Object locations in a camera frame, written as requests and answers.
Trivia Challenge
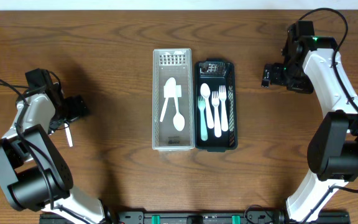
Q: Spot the white plastic fork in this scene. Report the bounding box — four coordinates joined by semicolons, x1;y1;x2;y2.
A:
219;85;228;132
211;91;222;138

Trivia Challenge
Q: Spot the pale pink plastic spoon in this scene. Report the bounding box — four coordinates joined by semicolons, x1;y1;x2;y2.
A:
200;83;214;129

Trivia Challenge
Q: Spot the mint green plastic fork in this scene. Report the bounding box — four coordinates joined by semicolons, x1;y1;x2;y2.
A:
197;96;208;141

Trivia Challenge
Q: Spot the white plastic spoon top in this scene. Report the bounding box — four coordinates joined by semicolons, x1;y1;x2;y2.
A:
160;77;177;122

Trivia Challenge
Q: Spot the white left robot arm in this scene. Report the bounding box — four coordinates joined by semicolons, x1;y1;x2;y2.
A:
0;92;115;223

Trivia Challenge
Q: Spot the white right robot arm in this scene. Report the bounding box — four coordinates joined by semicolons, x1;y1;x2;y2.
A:
262;34;358;223

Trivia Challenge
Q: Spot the black plastic basket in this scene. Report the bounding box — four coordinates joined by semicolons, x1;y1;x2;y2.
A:
194;59;238;152

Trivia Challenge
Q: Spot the white label in basket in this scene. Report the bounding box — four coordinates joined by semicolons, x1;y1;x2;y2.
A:
163;85;181;98

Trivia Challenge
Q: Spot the clear plastic basket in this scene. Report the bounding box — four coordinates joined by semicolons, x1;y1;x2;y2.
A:
152;48;195;151

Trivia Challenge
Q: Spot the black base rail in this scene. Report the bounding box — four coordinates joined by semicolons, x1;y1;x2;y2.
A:
39;207;351;224

